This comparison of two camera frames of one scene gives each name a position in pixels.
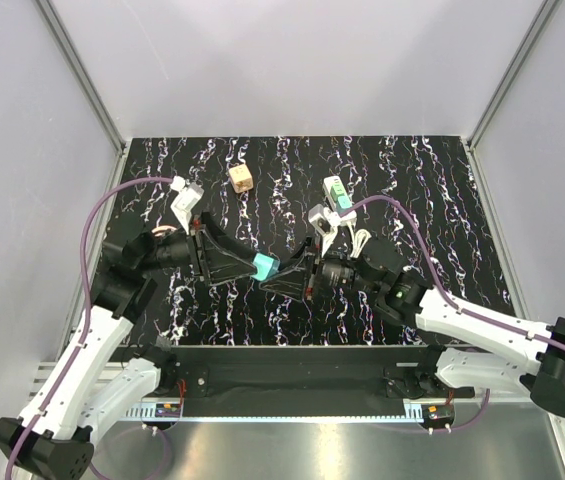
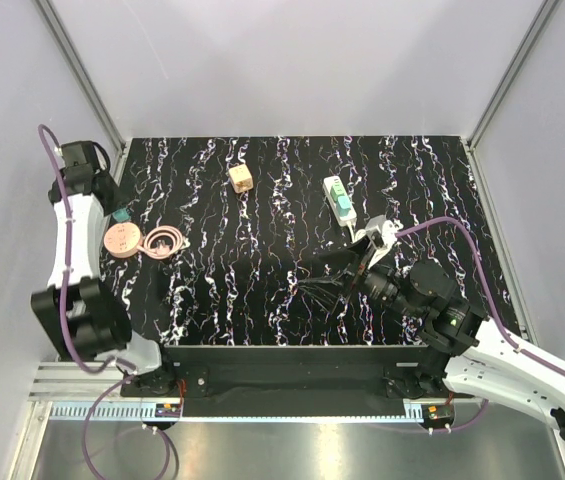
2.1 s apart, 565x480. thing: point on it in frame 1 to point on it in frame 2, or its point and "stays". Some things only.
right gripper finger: [296, 285] to [330, 291]
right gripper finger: [305, 249] to [347, 257]
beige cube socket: [240, 178] stays
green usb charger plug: [337, 189] stays
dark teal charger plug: [266, 266] to [121, 215]
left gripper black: [210, 262] to [116, 195]
